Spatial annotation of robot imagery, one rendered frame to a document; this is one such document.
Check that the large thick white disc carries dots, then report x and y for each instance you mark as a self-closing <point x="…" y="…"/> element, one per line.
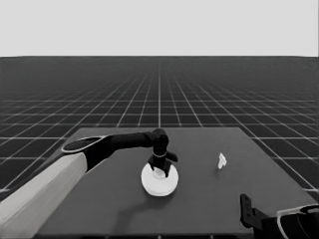
<point x="159" y="187"/>

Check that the small thin white T-shaped piece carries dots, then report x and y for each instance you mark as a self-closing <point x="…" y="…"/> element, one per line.
<point x="221" y="161"/>

